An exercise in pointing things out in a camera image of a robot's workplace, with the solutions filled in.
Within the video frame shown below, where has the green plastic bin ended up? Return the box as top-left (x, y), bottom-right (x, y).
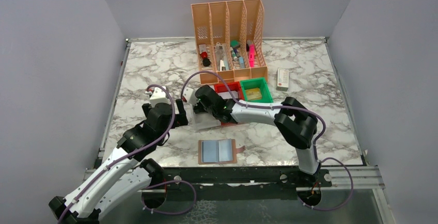
top-left (240, 77), bottom-right (273, 103)

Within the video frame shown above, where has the teal capped marker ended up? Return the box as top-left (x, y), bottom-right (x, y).
top-left (230, 40), bottom-right (240, 60)

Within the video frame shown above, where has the brown leather card holder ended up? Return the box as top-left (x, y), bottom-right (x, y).
top-left (198, 138), bottom-right (246, 165)

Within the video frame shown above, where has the purple cable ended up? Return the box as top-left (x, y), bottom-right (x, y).
top-left (56, 84), bottom-right (198, 224)
top-left (180, 70), bottom-right (354, 213)

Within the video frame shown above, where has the white red small box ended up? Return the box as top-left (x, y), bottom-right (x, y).
top-left (276, 68), bottom-right (289, 91)

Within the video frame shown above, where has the red black small object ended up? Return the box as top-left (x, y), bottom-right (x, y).
top-left (200, 51), bottom-right (211, 67)

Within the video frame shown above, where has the white plastic bin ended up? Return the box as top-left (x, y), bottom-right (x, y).
top-left (190, 106), bottom-right (221, 131)

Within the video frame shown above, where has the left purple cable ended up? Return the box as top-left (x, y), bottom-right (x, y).
top-left (56, 84), bottom-right (198, 224)

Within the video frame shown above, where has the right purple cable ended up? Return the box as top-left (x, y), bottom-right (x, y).
top-left (180, 70), bottom-right (354, 213)

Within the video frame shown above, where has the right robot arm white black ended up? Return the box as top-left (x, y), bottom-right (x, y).
top-left (181, 85), bottom-right (325, 186)

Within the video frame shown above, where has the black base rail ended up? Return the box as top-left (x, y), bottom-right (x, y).
top-left (140, 166), bottom-right (332, 204)

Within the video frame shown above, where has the gold card stack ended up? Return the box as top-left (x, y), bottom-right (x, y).
top-left (245, 88), bottom-right (262, 102)

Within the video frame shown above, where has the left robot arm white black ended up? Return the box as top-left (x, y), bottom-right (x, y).
top-left (49, 99), bottom-right (188, 223)

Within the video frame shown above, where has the blue white marker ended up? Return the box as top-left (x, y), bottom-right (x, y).
top-left (238, 56), bottom-right (245, 69)

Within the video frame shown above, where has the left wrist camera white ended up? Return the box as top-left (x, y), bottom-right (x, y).
top-left (149, 87), bottom-right (169, 107)

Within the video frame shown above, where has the white card stack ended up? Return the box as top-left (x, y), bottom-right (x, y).
top-left (218, 91), bottom-right (238, 100)

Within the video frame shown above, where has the peach desk file organizer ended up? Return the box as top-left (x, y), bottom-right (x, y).
top-left (191, 0), bottom-right (268, 85)

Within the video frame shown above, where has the pink highlighter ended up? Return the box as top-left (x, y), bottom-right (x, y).
top-left (247, 43), bottom-right (256, 68)

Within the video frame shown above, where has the red plastic bin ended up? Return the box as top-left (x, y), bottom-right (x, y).
top-left (214, 81), bottom-right (245, 126)

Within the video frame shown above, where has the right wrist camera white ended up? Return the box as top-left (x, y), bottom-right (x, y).
top-left (183, 87), bottom-right (198, 106)

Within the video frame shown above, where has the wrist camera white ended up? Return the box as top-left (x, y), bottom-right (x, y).
top-left (183, 87), bottom-right (198, 106)
top-left (149, 87), bottom-right (169, 107)

